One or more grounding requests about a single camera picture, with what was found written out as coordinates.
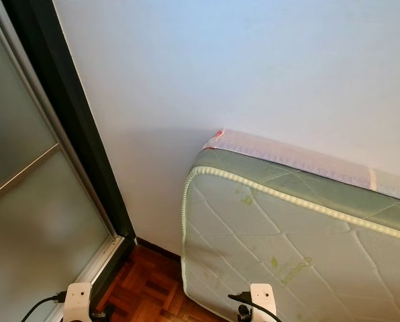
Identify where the dark wooden skirting board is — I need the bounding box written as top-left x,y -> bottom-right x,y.
135,237 -> 184,263

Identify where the frosted glass wardrobe door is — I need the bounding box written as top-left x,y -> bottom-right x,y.
0,0 -> 124,322

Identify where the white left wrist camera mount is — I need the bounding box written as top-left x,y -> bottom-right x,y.
64,282 -> 93,322

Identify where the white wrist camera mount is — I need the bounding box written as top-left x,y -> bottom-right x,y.
64,282 -> 93,322
249,284 -> 278,322

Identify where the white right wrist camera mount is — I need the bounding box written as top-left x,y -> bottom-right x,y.
249,284 -> 278,322

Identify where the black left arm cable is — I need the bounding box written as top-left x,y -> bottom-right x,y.
21,292 -> 66,322

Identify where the black wardrobe frame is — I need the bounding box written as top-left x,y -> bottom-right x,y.
1,0 -> 138,296

